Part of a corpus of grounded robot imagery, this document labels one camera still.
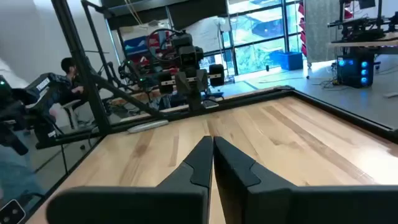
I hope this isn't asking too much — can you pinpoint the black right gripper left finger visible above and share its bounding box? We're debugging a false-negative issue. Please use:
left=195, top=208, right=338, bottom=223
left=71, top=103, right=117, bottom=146
left=45, top=135, right=214, bottom=224

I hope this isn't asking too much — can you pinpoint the red and white banner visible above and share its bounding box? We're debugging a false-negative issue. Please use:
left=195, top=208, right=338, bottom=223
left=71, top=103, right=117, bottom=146
left=297, top=0, right=308, bottom=57

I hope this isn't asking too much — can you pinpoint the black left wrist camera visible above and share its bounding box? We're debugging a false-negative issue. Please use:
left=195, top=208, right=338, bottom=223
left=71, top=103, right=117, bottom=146
left=172, top=32, right=205, bottom=68

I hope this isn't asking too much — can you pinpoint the black metal rig frame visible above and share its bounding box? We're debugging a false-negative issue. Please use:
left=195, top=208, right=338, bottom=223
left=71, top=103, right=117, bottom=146
left=51, top=0, right=398, bottom=150

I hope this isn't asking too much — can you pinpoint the computer tower with blue lights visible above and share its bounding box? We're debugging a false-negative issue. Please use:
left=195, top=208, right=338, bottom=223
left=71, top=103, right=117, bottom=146
left=336, top=54, right=376, bottom=89

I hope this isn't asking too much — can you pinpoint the wooden workbench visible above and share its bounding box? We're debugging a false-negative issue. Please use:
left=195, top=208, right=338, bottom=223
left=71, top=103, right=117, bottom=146
left=328, top=30, right=398, bottom=57

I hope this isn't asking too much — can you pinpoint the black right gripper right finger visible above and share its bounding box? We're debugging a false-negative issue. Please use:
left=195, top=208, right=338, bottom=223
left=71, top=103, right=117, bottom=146
left=213, top=136, right=398, bottom=224

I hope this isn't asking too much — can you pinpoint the black equipment on workbench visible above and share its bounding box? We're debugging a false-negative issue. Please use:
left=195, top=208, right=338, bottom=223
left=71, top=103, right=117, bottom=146
left=328, top=0, right=398, bottom=43

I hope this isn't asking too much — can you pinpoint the person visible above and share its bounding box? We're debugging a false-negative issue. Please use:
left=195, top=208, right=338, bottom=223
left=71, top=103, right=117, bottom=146
left=60, top=57, right=87, bottom=106

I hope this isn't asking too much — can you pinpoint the grey rolling partition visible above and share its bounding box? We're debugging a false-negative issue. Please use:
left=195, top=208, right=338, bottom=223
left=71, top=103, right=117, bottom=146
left=303, top=0, right=343, bottom=68

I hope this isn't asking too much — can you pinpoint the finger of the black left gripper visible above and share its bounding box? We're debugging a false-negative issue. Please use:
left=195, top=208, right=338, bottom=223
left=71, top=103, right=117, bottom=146
left=185, top=89, right=197, bottom=111
left=195, top=89, right=206, bottom=111

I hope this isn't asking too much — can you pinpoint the black device with white rim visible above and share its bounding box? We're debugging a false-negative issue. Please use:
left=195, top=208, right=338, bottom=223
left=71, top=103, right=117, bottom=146
left=0, top=198, right=27, bottom=224

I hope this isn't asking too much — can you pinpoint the blue plastic bin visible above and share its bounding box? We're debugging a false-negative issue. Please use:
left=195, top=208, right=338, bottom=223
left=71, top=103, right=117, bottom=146
left=277, top=51, right=304, bottom=72

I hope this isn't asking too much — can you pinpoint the white chair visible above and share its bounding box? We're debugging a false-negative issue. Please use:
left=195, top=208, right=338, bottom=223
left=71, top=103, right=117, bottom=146
left=60, top=98, right=82, bottom=129

